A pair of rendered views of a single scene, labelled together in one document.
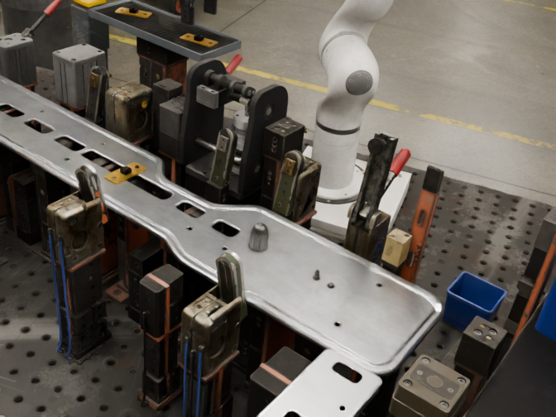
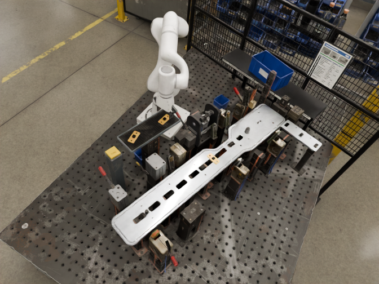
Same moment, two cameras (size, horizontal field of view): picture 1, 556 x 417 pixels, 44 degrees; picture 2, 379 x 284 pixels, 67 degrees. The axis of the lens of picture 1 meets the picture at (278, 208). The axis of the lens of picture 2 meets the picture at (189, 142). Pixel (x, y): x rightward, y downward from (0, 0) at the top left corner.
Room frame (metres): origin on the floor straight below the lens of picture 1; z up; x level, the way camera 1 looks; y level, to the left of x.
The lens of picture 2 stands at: (1.24, 1.35, 2.47)
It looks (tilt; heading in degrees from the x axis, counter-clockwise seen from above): 52 degrees down; 275
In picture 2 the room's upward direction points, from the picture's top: 9 degrees clockwise
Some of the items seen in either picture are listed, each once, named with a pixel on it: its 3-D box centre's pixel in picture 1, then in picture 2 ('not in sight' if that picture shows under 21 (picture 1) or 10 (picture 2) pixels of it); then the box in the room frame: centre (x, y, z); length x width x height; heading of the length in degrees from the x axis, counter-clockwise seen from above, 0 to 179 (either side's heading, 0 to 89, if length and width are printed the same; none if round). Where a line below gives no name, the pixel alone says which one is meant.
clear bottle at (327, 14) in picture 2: not in sight; (325, 17); (0.65, -0.67, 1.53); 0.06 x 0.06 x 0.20
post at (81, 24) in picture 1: (93, 84); (117, 174); (1.72, 0.54, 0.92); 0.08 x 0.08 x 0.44; 57
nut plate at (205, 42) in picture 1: (198, 38); (164, 119); (1.51, 0.23, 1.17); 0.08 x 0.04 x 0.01; 66
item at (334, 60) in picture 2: not in sight; (328, 65); (0.53, -0.49, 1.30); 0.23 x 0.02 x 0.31; 147
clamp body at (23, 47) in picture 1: (19, 104); (120, 207); (1.63, 0.71, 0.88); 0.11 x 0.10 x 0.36; 147
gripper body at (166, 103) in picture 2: not in sight; (165, 99); (1.51, 0.23, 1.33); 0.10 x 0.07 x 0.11; 156
